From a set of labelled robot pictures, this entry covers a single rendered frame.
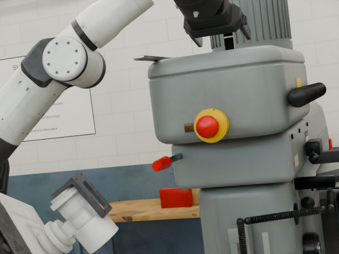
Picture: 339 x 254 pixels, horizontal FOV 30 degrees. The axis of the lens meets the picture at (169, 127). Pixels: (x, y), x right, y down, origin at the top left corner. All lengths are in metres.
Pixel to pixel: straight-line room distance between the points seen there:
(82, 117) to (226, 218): 4.91
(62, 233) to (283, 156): 0.43
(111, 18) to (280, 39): 0.53
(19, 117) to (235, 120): 0.38
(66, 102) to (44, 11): 0.91
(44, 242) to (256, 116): 0.42
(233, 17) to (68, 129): 5.03
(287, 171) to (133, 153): 4.80
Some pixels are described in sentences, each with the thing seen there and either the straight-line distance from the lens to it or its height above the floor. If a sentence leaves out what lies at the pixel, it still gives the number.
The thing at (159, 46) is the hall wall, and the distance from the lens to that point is 5.83.
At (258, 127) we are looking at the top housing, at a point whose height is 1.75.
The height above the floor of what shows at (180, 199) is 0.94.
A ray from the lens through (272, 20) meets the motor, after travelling 1.52.
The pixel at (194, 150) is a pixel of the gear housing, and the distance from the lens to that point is 1.25.
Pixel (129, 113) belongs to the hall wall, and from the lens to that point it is 5.94.
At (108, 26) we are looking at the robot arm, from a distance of 1.13.
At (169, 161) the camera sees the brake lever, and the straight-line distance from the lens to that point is 1.16.
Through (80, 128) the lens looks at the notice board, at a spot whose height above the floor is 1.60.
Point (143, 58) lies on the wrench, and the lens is 1.10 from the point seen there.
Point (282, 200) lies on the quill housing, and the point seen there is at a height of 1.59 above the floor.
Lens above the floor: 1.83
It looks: 3 degrees down
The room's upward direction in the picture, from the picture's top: 7 degrees counter-clockwise
